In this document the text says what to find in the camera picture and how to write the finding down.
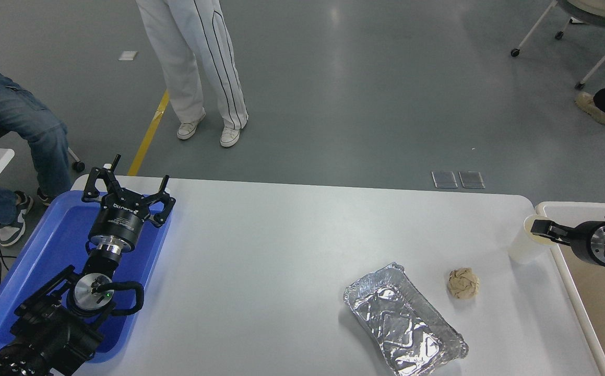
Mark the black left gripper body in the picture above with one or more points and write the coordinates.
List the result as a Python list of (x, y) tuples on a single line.
[(119, 223)]

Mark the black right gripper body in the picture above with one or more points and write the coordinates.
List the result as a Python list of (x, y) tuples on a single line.
[(584, 241)]

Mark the white paper cup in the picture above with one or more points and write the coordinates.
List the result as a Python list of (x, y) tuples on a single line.
[(521, 250)]

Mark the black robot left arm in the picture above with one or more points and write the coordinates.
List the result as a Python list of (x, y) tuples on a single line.
[(46, 324)]

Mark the dark office chair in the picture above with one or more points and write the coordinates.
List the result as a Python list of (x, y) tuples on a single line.
[(78, 166)]

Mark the blue plastic tray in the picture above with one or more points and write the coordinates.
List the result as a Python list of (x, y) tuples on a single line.
[(57, 245)]

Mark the large pale bin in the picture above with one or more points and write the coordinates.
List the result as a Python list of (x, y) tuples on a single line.
[(594, 313)]

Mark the clear floor plate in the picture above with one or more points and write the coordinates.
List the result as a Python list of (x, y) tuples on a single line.
[(444, 179), (471, 179)]

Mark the crumpled tan paper ball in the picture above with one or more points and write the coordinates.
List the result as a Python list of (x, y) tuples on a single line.
[(463, 283)]

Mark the seated person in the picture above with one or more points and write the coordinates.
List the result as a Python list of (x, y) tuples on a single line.
[(15, 115)]

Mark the white paper scrap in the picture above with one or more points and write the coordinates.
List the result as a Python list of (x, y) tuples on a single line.
[(128, 56)]

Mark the standing person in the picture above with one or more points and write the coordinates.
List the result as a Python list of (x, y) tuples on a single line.
[(187, 57)]

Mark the silver foil tray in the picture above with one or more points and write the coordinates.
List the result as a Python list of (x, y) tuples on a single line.
[(401, 324)]

